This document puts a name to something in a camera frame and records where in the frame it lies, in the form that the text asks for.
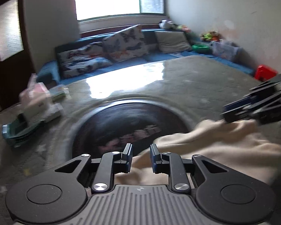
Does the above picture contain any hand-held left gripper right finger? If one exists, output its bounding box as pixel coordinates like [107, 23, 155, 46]
[150, 144, 227, 194]

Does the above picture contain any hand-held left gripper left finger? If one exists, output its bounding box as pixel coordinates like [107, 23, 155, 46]
[54, 143, 133, 194]

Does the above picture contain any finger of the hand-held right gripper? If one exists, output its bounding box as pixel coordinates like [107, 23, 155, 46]
[221, 91, 281, 125]
[222, 83, 281, 113]

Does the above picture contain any cream garment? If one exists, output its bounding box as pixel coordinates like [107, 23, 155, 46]
[112, 119, 281, 188]

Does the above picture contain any red plastic stool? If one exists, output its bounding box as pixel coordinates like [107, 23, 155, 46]
[254, 64, 278, 81]

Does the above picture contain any dark round turntable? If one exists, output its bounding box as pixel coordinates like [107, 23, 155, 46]
[70, 101, 192, 167]

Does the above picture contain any clear plastic storage box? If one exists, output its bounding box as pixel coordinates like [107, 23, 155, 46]
[211, 41, 240, 61]

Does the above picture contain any green bowl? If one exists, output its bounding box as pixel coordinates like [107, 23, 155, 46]
[192, 44, 211, 54]

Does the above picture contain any grey cushion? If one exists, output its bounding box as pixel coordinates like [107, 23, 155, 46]
[155, 31, 192, 53]

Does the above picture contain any clear plastic container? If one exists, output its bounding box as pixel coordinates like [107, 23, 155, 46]
[48, 84, 67, 100]

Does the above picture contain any long butterfly print pillow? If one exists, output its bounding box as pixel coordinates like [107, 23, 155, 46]
[57, 43, 113, 78]

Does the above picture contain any black and white plush toy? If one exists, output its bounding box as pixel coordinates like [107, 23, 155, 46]
[159, 20, 176, 30]

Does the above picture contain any pink tissue box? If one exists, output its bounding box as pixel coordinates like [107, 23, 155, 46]
[20, 74, 53, 120]

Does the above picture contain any teal box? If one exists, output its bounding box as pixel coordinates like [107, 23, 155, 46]
[2, 115, 47, 147]

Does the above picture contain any square butterfly print cushion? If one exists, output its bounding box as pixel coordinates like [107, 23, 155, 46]
[102, 25, 148, 62]

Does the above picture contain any blue sofa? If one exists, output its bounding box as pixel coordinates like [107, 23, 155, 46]
[37, 25, 256, 85]

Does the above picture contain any dark wooden door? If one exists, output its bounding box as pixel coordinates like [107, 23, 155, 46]
[0, 0, 35, 113]

